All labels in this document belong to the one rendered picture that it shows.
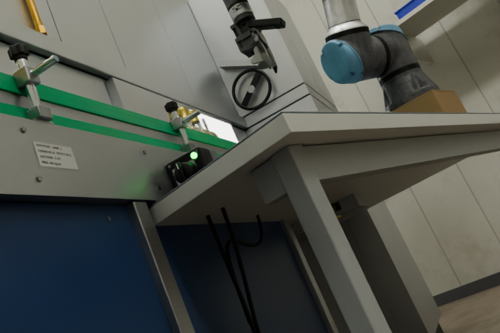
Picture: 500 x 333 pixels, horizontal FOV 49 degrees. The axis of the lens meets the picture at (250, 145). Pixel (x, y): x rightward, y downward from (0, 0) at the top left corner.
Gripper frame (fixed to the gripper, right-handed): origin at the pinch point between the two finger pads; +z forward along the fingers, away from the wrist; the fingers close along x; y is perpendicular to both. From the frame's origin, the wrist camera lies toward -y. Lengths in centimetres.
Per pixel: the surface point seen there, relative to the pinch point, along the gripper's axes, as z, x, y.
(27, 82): 24, 101, 14
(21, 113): 28, 102, 16
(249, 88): -31, -85, 33
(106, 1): -54, 3, 45
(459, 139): 48, 11, -38
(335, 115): 44, 75, -20
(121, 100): -5.5, 24.8, 42.0
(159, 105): -8.7, 0.7, 42.0
